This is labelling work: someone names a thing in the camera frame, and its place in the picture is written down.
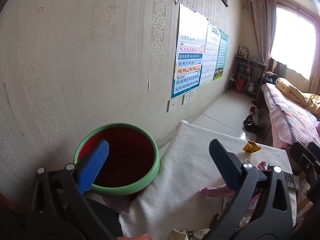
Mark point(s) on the yellow quilt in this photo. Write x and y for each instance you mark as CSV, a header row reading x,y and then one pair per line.
x,y
297,92

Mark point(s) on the bright window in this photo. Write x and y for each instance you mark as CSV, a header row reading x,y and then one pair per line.
x,y
292,42

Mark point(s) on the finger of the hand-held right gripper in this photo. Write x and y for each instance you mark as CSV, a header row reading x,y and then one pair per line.
x,y
300,153

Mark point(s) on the white wall socket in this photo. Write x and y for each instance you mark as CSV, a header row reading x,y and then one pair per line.
x,y
192,94
186,98

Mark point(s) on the black rounded seat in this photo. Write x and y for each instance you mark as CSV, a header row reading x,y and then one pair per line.
x,y
107,217

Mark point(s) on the dark clothes pile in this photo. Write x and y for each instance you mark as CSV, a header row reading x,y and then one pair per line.
x,y
271,78

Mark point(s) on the white printed bag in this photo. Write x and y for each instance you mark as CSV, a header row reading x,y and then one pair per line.
x,y
251,87

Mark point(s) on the red bin with green rim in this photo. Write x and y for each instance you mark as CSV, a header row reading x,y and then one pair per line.
x,y
130,160

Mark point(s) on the green-edged chart wall poster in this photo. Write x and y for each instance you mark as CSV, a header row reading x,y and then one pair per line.
x,y
223,52

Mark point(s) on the red shoe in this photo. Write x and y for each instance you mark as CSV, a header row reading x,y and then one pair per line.
x,y
254,103
252,110

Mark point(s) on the dark bed frame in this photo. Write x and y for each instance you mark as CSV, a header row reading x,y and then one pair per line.
x,y
265,117

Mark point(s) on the beige box on rack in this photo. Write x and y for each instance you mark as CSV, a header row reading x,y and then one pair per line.
x,y
242,51

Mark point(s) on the pink patterned curtain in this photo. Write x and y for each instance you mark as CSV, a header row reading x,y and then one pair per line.
x,y
262,25
315,65

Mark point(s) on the metal shelf rack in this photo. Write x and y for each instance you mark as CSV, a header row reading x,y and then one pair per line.
x,y
250,63

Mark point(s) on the white towel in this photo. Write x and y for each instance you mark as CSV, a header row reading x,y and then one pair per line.
x,y
185,160

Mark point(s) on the black smartphone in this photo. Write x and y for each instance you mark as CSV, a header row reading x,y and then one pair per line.
x,y
292,181

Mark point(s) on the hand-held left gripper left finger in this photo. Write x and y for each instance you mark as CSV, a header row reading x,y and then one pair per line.
x,y
97,161

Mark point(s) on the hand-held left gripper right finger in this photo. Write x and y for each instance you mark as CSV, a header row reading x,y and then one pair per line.
x,y
225,167

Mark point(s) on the yellow snack wrapper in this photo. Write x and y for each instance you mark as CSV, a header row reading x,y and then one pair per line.
x,y
251,147

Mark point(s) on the blue pinyin wall poster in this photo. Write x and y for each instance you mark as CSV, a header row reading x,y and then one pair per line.
x,y
187,65

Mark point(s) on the white chart wall poster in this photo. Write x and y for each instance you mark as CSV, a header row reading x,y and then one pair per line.
x,y
210,57

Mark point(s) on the bed with pink quilt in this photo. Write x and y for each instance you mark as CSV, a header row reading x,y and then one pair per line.
x,y
287,115

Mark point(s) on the white round-hole wall outlet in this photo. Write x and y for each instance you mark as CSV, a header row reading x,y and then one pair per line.
x,y
171,105

